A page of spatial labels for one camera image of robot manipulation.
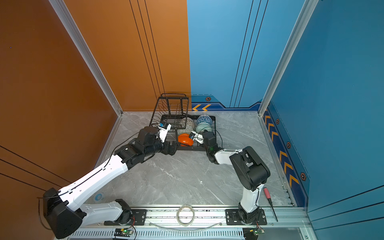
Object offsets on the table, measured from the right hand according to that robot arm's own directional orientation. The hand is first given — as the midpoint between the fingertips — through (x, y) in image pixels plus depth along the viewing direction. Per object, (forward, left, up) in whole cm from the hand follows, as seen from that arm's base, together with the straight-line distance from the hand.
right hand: (205, 130), depth 96 cm
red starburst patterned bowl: (-11, +9, +8) cm, 16 cm away
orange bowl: (-5, +13, -1) cm, 14 cm away
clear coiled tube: (-49, +13, -10) cm, 52 cm away
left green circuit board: (-53, +41, -12) cm, 68 cm away
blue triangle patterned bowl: (+15, 0, -4) cm, 16 cm away
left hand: (-16, +17, +13) cm, 27 cm away
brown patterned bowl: (-4, +11, +14) cm, 18 cm away
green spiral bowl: (+8, +2, -6) cm, 10 cm away
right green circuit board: (-53, -20, -12) cm, 58 cm away
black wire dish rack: (+18, +25, +3) cm, 31 cm away
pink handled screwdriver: (-37, -32, -9) cm, 50 cm away
